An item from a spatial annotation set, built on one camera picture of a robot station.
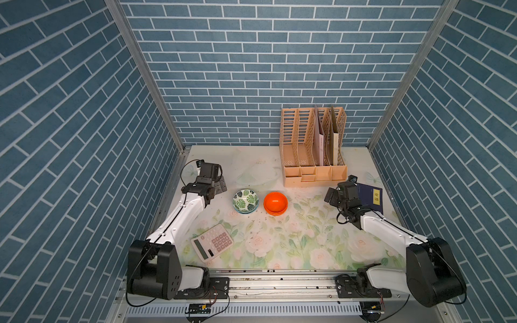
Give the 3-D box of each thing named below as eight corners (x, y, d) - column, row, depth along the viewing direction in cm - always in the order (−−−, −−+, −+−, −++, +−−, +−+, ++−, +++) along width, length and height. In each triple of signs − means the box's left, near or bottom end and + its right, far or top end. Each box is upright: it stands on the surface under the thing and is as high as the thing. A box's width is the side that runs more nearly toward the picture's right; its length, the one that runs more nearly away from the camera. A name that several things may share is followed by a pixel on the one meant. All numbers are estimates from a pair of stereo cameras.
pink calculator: (204, 264, 81) (202, 262, 78) (192, 242, 86) (190, 239, 84) (234, 242, 87) (233, 239, 84) (221, 223, 92) (219, 220, 90)
